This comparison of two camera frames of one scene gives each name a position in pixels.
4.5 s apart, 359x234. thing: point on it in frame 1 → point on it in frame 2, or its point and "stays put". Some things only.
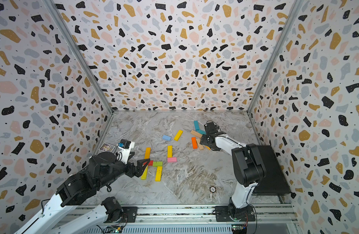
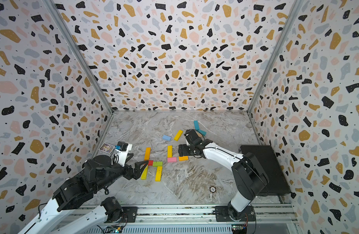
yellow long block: [178, 135] stays put
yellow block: [159, 173] stays put
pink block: [173, 159] stays put
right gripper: [203, 140] → [182, 148]
